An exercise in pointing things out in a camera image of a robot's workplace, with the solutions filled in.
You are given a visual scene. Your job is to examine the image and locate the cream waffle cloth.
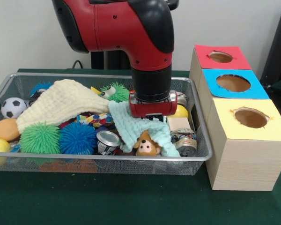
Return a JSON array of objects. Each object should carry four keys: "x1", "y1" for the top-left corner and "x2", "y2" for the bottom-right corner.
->
[{"x1": 15, "y1": 78, "x2": 111, "y2": 134}]

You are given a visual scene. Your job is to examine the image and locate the wire mesh bin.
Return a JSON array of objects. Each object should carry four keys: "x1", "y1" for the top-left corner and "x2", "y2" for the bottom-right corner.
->
[{"x1": 0, "y1": 72, "x2": 213, "y2": 176}]

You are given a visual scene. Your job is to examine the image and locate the crushed printed drink can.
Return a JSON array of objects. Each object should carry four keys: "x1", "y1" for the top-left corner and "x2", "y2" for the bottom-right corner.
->
[{"x1": 170, "y1": 128, "x2": 198, "y2": 157}]

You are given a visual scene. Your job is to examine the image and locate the green spiky rubber ball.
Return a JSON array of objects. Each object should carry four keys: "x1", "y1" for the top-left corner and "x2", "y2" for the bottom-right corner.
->
[{"x1": 20, "y1": 121, "x2": 63, "y2": 154}]

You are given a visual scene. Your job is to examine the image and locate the green spiky toy with eyes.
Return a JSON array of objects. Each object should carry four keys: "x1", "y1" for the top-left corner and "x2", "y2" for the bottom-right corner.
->
[{"x1": 99, "y1": 82, "x2": 130, "y2": 103}]

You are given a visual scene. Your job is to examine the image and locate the small soccer ball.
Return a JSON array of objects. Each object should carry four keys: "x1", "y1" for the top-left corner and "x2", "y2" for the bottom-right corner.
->
[{"x1": 1, "y1": 97, "x2": 28, "y2": 119}]

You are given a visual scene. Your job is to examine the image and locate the black printed drink can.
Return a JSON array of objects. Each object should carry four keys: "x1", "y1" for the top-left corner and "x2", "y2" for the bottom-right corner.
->
[{"x1": 96, "y1": 130, "x2": 122, "y2": 156}]

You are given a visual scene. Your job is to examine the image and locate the light blue waffle cloth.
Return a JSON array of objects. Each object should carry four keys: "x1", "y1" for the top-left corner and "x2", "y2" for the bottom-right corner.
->
[{"x1": 107, "y1": 100, "x2": 181, "y2": 157}]

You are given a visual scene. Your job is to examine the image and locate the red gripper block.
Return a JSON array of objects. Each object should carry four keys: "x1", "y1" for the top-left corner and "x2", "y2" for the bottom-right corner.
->
[{"x1": 128, "y1": 100, "x2": 178, "y2": 119}]

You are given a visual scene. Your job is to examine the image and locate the wooden box with three holes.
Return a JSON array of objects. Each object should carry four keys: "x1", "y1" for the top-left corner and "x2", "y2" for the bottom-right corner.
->
[{"x1": 189, "y1": 44, "x2": 281, "y2": 192}]

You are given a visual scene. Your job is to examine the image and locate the blue spiky rubber ball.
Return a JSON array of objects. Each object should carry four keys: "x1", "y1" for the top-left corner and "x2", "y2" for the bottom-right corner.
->
[{"x1": 59, "y1": 121, "x2": 98, "y2": 155}]

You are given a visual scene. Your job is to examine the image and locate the brown plush monkey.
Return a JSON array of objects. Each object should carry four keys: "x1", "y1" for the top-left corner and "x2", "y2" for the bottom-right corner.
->
[{"x1": 133, "y1": 131, "x2": 162, "y2": 157}]

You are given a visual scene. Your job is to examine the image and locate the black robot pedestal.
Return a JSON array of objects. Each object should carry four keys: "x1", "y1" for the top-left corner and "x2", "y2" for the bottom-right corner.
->
[{"x1": 91, "y1": 0, "x2": 180, "y2": 70}]

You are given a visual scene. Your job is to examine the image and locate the orange foam ball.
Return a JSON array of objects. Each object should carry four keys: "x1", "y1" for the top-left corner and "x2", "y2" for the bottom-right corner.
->
[{"x1": 0, "y1": 118, "x2": 21, "y2": 141}]

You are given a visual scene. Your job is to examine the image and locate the yellow smooth ball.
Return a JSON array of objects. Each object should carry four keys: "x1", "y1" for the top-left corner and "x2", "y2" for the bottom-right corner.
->
[{"x1": 175, "y1": 105, "x2": 189, "y2": 118}]

